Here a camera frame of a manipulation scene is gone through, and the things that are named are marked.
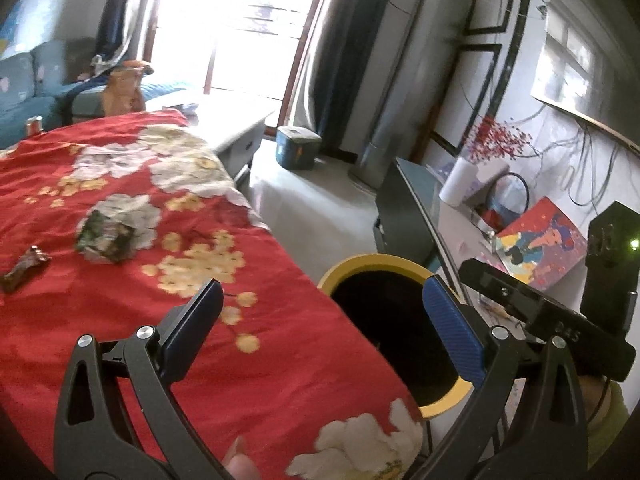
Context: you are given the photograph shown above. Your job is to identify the yellow rimmed black trash bin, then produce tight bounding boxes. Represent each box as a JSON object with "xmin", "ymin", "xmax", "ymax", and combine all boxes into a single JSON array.
[{"xmin": 318, "ymin": 254, "xmax": 472, "ymax": 419}]

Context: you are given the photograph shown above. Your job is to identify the person right hand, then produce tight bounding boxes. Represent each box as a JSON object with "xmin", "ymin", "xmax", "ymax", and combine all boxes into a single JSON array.
[{"xmin": 579, "ymin": 376, "xmax": 612, "ymax": 427}]

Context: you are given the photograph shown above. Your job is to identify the person left hand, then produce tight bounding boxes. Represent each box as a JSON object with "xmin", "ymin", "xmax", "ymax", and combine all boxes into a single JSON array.
[{"xmin": 222, "ymin": 436, "xmax": 262, "ymax": 480}]

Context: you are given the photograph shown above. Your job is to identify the round black framed mirror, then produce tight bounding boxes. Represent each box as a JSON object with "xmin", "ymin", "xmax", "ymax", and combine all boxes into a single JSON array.
[{"xmin": 482, "ymin": 172, "xmax": 530, "ymax": 232}]

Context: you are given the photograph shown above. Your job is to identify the brown chocolate wrapper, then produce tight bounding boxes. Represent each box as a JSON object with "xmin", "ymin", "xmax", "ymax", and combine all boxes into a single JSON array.
[{"xmin": 1, "ymin": 245, "xmax": 51, "ymax": 294}]

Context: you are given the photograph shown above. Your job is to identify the crumpled green snack packet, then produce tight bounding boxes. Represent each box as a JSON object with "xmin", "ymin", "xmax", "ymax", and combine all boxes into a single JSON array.
[{"xmin": 75, "ymin": 210, "xmax": 136, "ymax": 263}]

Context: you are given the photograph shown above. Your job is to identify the red floral table cloth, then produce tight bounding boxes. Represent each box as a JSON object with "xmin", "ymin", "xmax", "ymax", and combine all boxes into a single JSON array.
[{"xmin": 1, "ymin": 110, "xmax": 423, "ymax": 479}]

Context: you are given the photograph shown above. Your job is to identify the white cylindrical vase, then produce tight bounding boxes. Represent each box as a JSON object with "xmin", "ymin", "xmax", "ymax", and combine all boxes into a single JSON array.
[{"xmin": 438, "ymin": 157, "xmax": 478, "ymax": 207}]

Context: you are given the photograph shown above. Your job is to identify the tv cabinet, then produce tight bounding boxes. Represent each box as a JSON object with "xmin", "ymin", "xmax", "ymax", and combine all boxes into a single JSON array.
[{"xmin": 373, "ymin": 158, "xmax": 533, "ymax": 339}]

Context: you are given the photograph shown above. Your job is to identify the red drink can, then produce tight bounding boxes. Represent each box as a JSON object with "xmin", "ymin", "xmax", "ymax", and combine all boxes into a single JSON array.
[{"xmin": 25, "ymin": 116, "xmax": 43, "ymax": 138}]

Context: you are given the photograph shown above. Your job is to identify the grey standing air conditioner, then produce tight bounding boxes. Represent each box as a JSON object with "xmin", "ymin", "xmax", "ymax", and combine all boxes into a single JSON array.
[{"xmin": 341, "ymin": 0, "xmax": 471, "ymax": 192}]

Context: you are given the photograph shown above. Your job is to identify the small blue storage stool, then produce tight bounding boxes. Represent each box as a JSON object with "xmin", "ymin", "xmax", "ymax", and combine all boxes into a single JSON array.
[{"xmin": 276, "ymin": 126, "xmax": 321, "ymax": 171}]

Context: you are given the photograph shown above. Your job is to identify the blue sectional sofa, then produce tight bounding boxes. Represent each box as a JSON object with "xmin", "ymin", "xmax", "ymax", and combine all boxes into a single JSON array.
[{"xmin": 1, "ymin": 37, "xmax": 188, "ymax": 148}]

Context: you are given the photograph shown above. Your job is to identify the dark left curtain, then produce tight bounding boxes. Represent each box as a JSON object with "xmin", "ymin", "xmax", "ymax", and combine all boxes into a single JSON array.
[{"xmin": 96, "ymin": 0, "xmax": 128, "ymax": 62}]

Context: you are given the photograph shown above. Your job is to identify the dark curtain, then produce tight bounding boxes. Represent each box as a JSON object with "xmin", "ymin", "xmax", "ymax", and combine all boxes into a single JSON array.
[
  {"xmin": 310, "ymin": 0, "xmax": 387, "ymax": 156},
  {"xmin": 96, "ymin": 0, "xmax": 128, "ymax": 62}
]

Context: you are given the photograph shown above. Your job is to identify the dark right curtain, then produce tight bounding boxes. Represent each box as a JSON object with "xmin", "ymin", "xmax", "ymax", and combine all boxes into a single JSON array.
[{"xmin": 310, "ymin": 0, "xmax": 387, "ymax": 156}]

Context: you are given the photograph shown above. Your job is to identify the wall mounted television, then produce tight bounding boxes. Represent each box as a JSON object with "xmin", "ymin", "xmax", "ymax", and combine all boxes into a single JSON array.
[{"xmin": 532, "ymin": 0, "xmax": 639, "ymax": 154}]

